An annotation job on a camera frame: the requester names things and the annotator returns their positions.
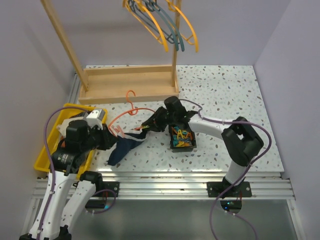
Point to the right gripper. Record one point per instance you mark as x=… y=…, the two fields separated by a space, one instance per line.
x=154 y=123

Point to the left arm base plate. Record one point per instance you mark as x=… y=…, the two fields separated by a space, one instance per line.
x=105 y=197

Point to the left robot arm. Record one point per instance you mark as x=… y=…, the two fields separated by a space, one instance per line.
x=67 y=192

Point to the aluminium rail frame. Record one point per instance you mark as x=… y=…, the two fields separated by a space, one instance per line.
x=153 y=184

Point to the yellow plastic hanger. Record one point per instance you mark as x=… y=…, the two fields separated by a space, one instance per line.
x=187 y=31

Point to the navy underwear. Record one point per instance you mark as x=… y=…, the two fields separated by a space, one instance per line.
x=126 y=142

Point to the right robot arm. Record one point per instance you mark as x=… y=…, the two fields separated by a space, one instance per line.
x=240 y=139

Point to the pink clothespin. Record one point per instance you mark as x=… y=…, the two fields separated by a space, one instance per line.
x=118 y=130

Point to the grey underwear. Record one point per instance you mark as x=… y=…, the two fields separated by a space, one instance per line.
x=63 y=126

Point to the blue-grey hanger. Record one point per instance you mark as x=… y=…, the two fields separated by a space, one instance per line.
x=174 y=37

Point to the black clip box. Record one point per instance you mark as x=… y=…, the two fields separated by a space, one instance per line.
x=181 y=139

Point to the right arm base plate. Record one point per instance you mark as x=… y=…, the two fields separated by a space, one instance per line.
x=215 y=188

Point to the yellow plastic tray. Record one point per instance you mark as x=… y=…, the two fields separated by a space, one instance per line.
x=47 y=155

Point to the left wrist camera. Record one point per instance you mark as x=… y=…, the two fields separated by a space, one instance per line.
x=95 y=118

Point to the orange hanger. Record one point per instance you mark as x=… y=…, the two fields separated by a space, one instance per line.
x=132 y=112

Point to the wooden hanger rack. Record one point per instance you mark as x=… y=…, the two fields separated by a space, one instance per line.
x=109 y=85

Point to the teal hanger with grey underwear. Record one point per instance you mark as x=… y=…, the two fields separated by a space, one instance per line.
x=156 y=21

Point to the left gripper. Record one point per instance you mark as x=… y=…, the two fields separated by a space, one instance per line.
x=108 y=140

